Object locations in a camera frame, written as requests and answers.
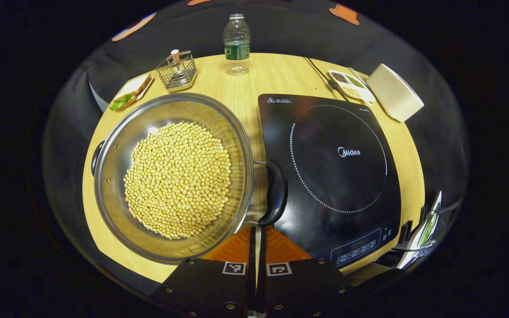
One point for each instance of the white divided seasoning tray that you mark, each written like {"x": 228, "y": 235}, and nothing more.
{"x": 351, "y": 86}

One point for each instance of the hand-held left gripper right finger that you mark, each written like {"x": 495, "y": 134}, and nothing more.
{"x": 303, "y": 287}

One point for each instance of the sandwich with lettuce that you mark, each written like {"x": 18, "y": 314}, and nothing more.
{"x": 128, "y": 96}

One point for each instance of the stainless steel pot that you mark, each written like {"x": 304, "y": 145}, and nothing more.
{"x": 117, "y": 150}

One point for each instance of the black induction cooktop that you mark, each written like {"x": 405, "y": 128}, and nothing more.
{"x": 338, "y": 185}

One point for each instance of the white box-shaped device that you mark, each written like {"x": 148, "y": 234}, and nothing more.
{"x": 393, "y": 92}

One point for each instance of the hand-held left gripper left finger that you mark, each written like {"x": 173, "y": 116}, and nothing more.
{"x": 206, "y": 287}

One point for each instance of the clear plastic water bottle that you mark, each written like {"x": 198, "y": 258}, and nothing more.
{"x": 237, "y": 48}

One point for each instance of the pile of soybeans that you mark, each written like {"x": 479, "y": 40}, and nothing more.
{"x": 177, "y": 181}

